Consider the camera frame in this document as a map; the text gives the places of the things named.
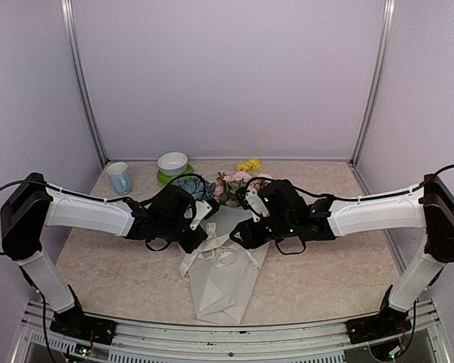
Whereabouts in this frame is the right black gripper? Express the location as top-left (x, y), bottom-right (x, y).
top-left (229, 215), bottom-right (297, 250)

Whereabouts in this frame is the cream printed ribbon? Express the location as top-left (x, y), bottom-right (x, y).
top-left (179, 222), bottom-right (260, 280)

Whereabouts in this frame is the pink fake flower bunch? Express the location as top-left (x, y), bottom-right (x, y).
top-left (207, 172), bottom-right (271, 208)

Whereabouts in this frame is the yellow fake flower stem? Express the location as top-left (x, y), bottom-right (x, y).
top-left (236, 159), bottom-right (262, 172)

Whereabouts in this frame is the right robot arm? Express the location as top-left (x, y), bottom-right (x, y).
top-left (229, 174), bottom-right (454, 344)

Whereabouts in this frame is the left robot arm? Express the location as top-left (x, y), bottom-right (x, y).
top-left (0, 172), bottom-right (219, 345)

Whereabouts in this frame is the green plate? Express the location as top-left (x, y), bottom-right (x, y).
top-left (157, 164), bottom-right (194, 185)

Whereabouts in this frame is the white ceramic bowl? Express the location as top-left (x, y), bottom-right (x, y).
top-left (157, 152), bottom-right (188, 176)

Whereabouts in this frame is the light blue mug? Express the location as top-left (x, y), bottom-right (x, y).
top-left (106, 162), bottom-right (132, 196)

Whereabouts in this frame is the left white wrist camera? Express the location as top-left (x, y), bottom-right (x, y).
top-left (190, 199), bottom-right (220, 230)

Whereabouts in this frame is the front aluminium rail base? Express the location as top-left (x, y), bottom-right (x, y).
top-left (11, 298), bottom-right (454, 363)

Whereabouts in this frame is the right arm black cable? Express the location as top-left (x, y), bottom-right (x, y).
top-left (298, 162), bottom-right (454, 201)

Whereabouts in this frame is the left aluminium frame post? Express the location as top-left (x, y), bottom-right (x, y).
top-left (61, 0), bottom-right (109, 169)

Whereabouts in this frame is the aluminium frame post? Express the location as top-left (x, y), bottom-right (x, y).
top-left (350, 0), bottom-right (396, 169)
top-left (61, 0), bottom-right (109, 169)

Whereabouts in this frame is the right aluminium frame post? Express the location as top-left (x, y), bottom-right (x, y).
top-left (350, 0), bottom-right (396, 169)

